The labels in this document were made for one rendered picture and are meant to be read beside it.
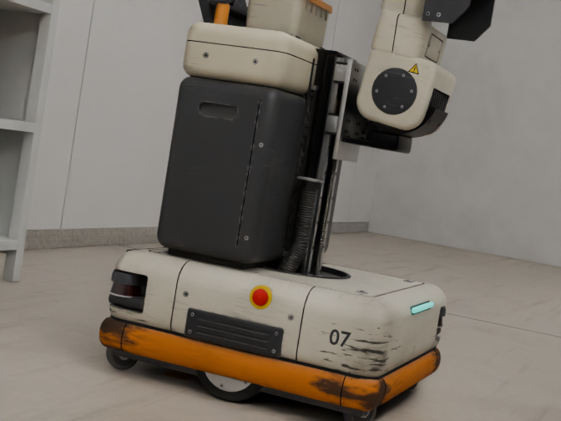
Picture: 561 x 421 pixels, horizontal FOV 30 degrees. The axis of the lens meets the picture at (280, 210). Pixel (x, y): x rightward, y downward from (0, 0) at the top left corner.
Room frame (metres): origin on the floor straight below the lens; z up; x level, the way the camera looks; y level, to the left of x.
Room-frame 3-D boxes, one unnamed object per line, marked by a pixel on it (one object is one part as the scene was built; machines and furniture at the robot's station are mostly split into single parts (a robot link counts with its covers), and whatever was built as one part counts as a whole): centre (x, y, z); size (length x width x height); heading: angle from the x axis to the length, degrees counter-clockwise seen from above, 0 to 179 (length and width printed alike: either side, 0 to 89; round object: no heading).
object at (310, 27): (2.56, 0.06, 0.87); 0.23 x 0.15 x 0.11; 159
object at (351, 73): (2.52, -0.23, 0.68); 0.28 x 0.27 x 0.25; 159
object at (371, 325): (2.52, -0.05, 0.16); 0.67 x 0.64 x 0.25; 69
